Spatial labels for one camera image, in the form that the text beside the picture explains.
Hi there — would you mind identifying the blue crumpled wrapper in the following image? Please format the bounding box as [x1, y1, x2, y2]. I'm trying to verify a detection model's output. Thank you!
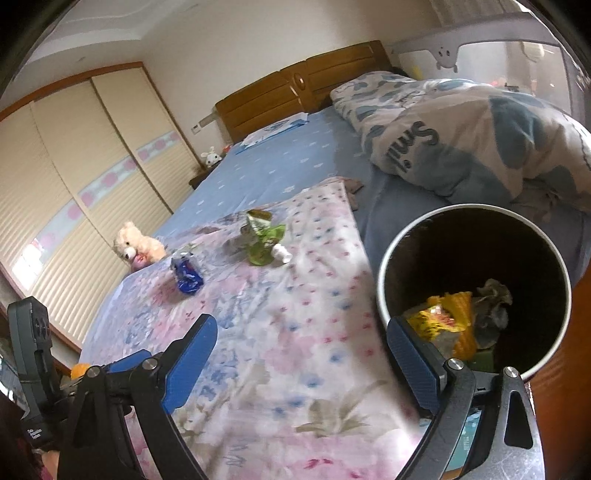
[171, 251, 204, 294]

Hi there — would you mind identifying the orange snack packet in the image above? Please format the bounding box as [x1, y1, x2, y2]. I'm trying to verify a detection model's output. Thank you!
[406, 291, 481, 361]

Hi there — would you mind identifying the beige teddy bear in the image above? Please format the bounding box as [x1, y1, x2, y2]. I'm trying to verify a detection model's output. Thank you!
[114, 222, 167, 273]

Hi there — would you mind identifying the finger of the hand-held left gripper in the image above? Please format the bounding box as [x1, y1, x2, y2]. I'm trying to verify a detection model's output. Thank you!
[99, 350, 153, 376]

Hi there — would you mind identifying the black bin with white rim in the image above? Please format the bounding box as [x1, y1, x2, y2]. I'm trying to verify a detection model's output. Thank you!
[375, 204, 572, 384]

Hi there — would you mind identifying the pink floral blanket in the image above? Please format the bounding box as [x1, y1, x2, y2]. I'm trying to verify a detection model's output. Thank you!
[78, 178, 444, 480]

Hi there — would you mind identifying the grey bed rail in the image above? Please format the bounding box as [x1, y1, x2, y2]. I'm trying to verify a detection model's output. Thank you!
[388, 25, 591, 107]

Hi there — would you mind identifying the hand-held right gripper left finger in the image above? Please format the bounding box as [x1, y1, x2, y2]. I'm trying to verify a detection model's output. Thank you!
[55, 314, 219, 480]

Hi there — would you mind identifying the blue white pillow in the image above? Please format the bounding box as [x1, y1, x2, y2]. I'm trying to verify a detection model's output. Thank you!
[235, 112, 311, 155]

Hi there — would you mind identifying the cream sliding wardrobe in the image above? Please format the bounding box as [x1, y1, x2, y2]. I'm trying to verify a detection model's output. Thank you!
[0, 62, 204, 352]

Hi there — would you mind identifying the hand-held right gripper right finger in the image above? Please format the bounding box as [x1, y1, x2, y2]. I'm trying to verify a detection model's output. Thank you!
[387, 316, 542, 480]

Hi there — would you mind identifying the green crumpled wrapper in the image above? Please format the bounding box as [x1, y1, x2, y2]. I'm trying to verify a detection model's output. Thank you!
[240, 210, 287, 266]

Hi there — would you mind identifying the blue white box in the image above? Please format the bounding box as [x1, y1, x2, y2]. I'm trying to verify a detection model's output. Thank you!
[443, 406, 485, 480]

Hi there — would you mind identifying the blue white printed quilt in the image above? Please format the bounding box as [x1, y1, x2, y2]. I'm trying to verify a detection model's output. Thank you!
[329, 73, 591, 199]

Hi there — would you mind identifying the small brown cloth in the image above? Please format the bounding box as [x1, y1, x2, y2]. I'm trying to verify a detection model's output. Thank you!
[344, 176, 365, 208]

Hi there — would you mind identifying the blue bed sheet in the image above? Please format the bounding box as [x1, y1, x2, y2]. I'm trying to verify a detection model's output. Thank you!
[78, 108, 444, 365]

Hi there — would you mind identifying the wooden headboard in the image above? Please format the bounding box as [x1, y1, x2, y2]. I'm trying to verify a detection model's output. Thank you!
[215, 41, 393, 144]

